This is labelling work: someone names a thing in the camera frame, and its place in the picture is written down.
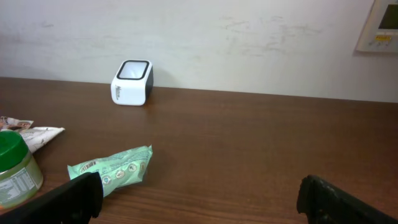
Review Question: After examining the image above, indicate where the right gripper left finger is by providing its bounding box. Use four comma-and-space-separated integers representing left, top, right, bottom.
1, 172, 103, 224

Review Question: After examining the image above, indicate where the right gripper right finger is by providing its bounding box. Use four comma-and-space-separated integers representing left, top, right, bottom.
297, 175, 397, 224

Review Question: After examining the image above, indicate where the mint green wipes packet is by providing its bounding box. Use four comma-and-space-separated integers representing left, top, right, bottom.
67, 146, 153, 197

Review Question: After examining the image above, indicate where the green lid jar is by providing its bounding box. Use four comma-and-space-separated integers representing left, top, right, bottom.
1, 131, 44, 210

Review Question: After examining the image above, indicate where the beige oats pouch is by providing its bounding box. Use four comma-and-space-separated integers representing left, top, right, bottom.
1, 116, 65, 153

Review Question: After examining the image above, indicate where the white barcode scanner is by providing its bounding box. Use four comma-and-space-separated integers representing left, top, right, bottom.
111, 60, 154, 106

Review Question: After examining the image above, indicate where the wall control panel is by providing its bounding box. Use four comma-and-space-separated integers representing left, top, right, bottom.
356, 0, 397, 54

